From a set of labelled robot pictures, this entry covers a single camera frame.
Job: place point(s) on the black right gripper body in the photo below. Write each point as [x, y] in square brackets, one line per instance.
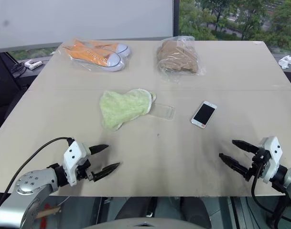
[258, 167]

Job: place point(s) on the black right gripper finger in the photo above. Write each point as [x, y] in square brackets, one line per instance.
[246, 146]
[234, 165]

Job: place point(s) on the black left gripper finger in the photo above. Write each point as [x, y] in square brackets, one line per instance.
[97, 148]
[105, 171]

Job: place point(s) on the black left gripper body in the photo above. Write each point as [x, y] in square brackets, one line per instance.
[83, 170]

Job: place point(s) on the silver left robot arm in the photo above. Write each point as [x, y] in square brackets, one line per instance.
[28, 186]

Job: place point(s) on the light green fluffy cloth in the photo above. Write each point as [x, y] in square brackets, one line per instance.
[122, 107]

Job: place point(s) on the white smartphone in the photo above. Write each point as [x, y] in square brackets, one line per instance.
[204, 114]

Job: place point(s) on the small wooden piece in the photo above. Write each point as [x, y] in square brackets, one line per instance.
[49, 211]

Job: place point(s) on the grey robot torso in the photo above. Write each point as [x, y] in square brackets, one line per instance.
[145, 224]

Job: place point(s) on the clear plastic garment bag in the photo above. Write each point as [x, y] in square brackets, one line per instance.
[201, 71]

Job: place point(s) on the clear plastic shoe bag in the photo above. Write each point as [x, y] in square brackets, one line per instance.
[73, 63]

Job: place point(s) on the orange canvas sneaker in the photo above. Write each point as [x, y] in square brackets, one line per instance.
[104, 46]
[92, 56]

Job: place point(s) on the crumpled white plastic wrap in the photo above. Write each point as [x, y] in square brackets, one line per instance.
[288, 61]

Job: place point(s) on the white power strip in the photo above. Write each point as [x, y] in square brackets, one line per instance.
[34, 65]

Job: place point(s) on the folded tan garment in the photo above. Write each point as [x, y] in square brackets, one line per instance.
[177, 56]

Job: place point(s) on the black chair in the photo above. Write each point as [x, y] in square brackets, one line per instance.
[2, 78]

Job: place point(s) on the white roller blind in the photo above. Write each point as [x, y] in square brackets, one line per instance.
[83, 21]

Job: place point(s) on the green trees outside window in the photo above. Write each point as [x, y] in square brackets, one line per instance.
[231, 16]

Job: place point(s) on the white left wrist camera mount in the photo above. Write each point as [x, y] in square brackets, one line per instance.
[73, 152]

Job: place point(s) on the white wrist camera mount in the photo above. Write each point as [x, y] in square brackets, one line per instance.
[274, 149]
[73, 152]

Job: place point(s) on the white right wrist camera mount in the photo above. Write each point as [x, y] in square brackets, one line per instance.
[274, 149]

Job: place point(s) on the dark window post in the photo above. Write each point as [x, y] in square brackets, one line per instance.
[176, 19]

